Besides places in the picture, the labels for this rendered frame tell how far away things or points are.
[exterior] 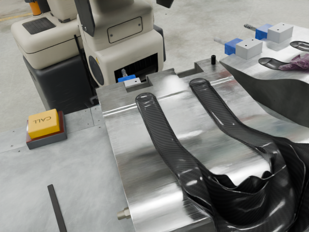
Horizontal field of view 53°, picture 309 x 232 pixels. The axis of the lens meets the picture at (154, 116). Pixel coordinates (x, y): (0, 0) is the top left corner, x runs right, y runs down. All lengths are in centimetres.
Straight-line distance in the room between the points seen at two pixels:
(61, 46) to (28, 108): 121
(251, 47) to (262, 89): 11
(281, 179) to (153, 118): 23
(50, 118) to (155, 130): 26
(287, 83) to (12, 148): 57
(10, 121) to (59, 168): 170
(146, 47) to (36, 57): 41
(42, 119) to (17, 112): 168
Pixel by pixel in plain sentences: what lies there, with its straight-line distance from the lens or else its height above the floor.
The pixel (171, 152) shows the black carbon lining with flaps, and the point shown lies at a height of 88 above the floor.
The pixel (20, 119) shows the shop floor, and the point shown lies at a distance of 228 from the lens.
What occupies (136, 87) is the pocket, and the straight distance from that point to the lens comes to 64.
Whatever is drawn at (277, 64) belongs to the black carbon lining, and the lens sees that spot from 74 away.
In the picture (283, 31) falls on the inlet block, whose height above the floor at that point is 88.
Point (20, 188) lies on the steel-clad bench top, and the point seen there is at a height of 80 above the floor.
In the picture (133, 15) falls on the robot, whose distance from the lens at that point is 98.
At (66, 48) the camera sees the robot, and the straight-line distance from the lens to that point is 121.
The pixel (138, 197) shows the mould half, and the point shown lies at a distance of 36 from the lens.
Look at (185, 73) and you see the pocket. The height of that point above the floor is 87.
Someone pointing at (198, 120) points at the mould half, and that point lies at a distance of 52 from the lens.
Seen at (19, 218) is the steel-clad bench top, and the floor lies 80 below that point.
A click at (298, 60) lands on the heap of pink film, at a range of 67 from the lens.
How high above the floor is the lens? 122
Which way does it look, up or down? 39 degrees down
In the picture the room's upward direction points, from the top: 9 degrees counter-clockwise
